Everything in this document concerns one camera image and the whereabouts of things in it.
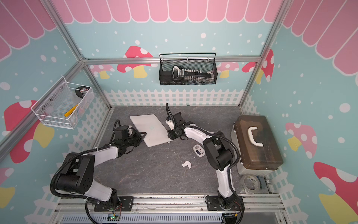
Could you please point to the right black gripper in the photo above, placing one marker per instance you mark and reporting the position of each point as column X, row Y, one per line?
column 169, row 133

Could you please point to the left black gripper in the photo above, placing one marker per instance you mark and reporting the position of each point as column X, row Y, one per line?
column 139, row 137

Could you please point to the silver laptop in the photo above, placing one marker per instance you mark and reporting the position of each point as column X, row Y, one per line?
column 156, row 132

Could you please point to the white wireless mouse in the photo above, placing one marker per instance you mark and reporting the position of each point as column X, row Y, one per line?
column 199, row 150

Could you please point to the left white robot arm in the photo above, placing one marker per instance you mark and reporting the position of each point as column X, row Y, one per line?
column 75, row 177

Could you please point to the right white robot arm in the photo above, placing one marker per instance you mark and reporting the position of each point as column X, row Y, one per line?
column 221, row 153

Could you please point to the socket bit set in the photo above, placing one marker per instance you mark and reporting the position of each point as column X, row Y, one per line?
column 188, row 76

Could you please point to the black tape roll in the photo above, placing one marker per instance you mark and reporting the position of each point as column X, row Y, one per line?
column 81, row 91

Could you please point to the yellow tool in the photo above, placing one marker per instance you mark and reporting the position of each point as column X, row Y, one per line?
column 68, row 113

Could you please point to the brown lidded storage box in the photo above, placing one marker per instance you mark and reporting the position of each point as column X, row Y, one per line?
column 258, row 149

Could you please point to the clear tape roll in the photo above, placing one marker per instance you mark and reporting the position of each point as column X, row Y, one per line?
column 251, row 184

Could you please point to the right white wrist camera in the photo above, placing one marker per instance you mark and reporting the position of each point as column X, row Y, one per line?
column 170, row 123

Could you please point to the black wire mesh basket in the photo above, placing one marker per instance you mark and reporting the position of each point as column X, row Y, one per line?
column 194, row 61

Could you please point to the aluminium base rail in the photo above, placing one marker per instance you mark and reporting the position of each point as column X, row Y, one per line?
column 175, row 209

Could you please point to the white wire mesh basket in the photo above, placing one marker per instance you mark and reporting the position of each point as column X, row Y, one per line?
column 52, row 106

